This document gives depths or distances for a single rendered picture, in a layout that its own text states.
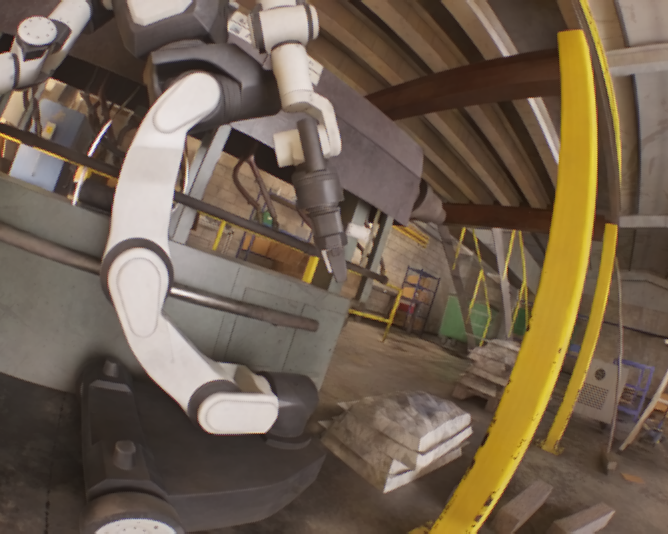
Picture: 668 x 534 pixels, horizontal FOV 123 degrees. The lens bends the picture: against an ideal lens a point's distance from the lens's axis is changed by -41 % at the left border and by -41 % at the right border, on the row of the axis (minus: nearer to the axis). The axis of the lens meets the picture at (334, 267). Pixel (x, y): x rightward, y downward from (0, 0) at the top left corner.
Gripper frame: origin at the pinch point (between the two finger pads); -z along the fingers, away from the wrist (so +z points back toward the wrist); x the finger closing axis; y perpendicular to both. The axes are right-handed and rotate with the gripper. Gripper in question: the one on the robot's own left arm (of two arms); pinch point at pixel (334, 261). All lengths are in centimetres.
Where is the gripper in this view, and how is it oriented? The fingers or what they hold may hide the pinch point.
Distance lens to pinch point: 60.1
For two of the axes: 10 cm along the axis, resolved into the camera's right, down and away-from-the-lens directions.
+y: 9.7, -2.3, 1.0
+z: -2.1, -9.6, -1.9
